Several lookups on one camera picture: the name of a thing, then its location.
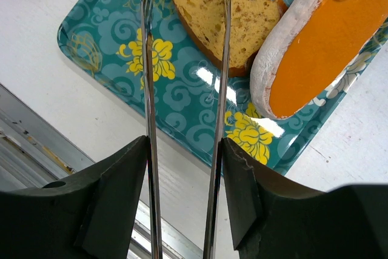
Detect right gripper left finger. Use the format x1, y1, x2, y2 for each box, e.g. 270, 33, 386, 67
1, 136, 147, 258

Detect white-edged fake bread slice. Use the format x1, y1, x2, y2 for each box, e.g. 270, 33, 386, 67
250, 0, 387, 119

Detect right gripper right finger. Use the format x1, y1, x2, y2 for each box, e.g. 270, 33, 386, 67
222, 138, 387, 258

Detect aluminium frame rail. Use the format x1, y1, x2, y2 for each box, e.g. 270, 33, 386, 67
1, 87, 202, 258

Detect metal tongs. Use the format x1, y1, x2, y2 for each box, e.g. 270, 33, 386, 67
140, 0, 232, 258

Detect brown baguette slice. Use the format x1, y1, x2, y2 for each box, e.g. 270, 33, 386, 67
173, 0, 287, 78

